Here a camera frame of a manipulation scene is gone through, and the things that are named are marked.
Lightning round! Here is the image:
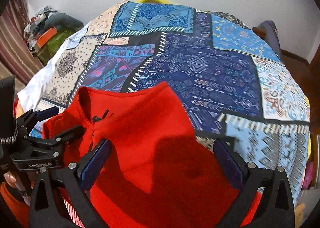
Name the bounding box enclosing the red zip jacket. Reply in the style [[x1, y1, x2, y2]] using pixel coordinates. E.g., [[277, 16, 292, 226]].
[[42, 81, 263, 228]]

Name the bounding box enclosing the orange sleeve forearm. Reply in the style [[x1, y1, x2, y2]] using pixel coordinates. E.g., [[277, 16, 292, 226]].
[[1, 182, 29, 227]]

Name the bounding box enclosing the left hand holding gripper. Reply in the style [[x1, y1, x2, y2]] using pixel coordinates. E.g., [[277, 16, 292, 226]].
[[3, 172, 36, 206]]

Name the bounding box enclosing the red and orange plush toy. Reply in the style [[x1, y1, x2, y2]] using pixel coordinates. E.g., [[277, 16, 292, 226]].
[[14, 98, 24, 118]]

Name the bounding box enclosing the white cloth on bed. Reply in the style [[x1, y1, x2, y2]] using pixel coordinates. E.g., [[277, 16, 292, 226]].
[[17, 21, 92, 112]]

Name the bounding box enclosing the pile of clutter with boxes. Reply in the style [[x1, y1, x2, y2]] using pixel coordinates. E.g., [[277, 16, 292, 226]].
[[23, 6, 84, 66]]

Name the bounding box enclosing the blue patchwork bed cover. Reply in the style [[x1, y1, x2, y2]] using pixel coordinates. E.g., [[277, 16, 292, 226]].
[[35, 1, 310, 202]]

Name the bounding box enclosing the dark blue-grey cloth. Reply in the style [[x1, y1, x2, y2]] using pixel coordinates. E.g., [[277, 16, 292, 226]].
[[258, 20, 283, 61]]

